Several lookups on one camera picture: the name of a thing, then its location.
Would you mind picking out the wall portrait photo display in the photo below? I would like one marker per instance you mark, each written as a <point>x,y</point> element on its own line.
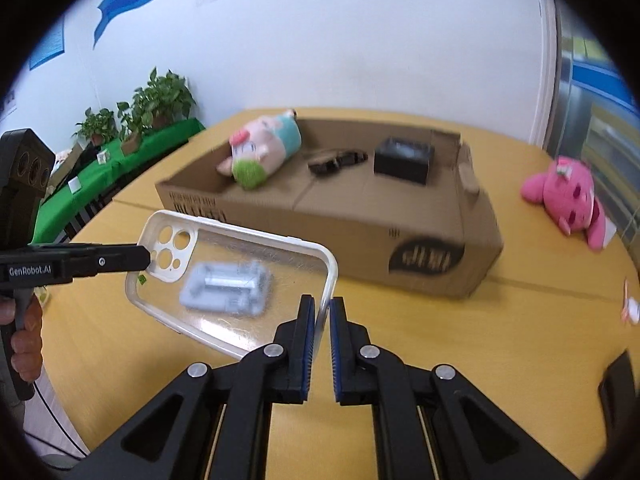
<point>9,102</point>

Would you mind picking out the glass door with white frame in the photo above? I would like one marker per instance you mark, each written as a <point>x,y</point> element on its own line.
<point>590,110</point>

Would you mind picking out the small white and pink toy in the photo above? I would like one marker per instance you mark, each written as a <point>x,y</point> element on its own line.
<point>632,307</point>

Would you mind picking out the small brown cardboard box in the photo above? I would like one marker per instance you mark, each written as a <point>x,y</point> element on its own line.
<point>67,165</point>

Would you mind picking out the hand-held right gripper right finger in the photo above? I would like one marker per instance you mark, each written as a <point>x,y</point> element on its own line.
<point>336,355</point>

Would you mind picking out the blue wall poster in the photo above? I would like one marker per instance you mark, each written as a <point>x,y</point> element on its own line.
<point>50,45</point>

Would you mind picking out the person's left hand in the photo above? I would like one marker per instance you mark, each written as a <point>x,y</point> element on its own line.
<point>30,340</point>

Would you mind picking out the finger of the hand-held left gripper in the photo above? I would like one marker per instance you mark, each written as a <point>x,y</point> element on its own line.
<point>125,259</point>

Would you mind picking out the teal and pink plush toy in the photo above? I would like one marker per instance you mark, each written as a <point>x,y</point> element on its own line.
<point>280,135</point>

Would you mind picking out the black sunglasses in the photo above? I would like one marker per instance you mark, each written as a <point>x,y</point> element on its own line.
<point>330,164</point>

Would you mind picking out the grey charger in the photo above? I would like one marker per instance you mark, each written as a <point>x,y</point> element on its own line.
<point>225,290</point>

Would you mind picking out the wooden desktop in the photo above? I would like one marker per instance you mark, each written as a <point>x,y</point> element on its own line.
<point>500,340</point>

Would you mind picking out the small white card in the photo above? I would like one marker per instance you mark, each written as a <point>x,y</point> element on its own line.
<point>74,185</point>
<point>103,156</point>

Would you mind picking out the long cardboard box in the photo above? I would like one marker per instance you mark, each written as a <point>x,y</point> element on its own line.
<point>350,240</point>

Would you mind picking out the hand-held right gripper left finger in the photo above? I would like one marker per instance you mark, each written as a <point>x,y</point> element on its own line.
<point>310,355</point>

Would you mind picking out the large potted plant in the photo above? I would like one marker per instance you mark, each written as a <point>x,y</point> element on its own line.
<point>165,95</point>

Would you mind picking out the black product box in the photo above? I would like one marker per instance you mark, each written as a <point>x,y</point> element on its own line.
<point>400,165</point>

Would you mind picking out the clear white-edged phone case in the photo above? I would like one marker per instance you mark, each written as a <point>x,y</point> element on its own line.
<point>191,252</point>

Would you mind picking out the green-covered table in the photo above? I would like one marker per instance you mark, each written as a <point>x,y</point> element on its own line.
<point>125,165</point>

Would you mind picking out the medium potted plant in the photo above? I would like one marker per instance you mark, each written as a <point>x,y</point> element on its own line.
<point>132,120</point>

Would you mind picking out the small potted plant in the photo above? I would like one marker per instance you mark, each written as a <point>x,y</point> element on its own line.
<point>100,122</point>

